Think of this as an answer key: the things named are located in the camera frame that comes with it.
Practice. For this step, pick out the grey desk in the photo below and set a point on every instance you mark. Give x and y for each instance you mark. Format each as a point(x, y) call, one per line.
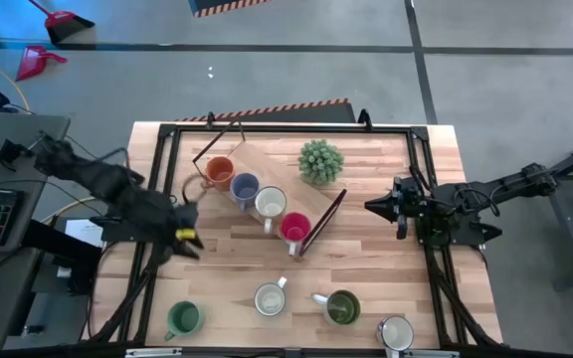
point(23, 126)

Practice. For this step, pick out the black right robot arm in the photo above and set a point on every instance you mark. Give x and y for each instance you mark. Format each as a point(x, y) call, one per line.
point(445, 199)

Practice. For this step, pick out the green succulent potted plant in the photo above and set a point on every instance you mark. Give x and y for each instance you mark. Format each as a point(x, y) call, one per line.
point(320, 161)

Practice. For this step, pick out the black aluminium table frame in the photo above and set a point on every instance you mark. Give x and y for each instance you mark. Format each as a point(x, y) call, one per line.
point(291, 128)

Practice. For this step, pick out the red hand broom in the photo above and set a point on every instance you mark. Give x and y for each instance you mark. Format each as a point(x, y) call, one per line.
point(65, 25)

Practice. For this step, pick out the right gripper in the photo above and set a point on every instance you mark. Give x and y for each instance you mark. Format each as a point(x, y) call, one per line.
point(416, 206)

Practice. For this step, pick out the white mug olive interior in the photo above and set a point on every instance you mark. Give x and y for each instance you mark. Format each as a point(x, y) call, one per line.
point(341, 308)

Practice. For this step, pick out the black equipment box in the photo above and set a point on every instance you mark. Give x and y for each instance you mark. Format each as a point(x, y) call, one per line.
point(67, 258)

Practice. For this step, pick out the white paper sheet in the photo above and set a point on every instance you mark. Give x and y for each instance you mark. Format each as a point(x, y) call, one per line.
point(80, 231)

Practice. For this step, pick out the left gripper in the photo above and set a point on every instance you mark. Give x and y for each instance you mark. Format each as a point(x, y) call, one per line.
point(184, 221)

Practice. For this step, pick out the white blue floral mug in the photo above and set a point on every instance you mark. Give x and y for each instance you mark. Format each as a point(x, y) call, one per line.
point(396, 332)

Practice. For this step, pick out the black hazard-striped platform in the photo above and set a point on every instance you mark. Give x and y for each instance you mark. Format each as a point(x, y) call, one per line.
point(207, 6)
point(316, 114)

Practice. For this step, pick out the grey-green mug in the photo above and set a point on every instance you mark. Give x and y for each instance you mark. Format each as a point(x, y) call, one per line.
point(269, 300)

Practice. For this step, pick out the black desk clamp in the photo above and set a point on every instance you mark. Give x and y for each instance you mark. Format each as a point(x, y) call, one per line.
point(5, 151)

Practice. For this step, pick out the red and white mug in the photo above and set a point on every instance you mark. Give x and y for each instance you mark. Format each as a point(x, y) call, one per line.
point(295, 229)

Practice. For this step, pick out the silver metal bracket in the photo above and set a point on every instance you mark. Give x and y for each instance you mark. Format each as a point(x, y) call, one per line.
point(431, 354)
point(153, 352)

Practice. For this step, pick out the red dustpan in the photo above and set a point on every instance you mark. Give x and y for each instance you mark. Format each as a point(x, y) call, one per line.
point(35, 59)

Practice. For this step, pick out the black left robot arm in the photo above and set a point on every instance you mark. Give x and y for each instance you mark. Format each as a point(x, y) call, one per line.
point(117, 191)

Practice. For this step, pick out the green mug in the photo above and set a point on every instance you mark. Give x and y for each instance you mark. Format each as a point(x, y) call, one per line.
point(184, 318)

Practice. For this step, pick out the orange mug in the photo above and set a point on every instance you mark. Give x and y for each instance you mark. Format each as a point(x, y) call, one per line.
point(222, 171)

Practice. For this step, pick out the grey mug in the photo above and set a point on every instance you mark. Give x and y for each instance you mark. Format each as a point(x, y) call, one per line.
point(244, 189)

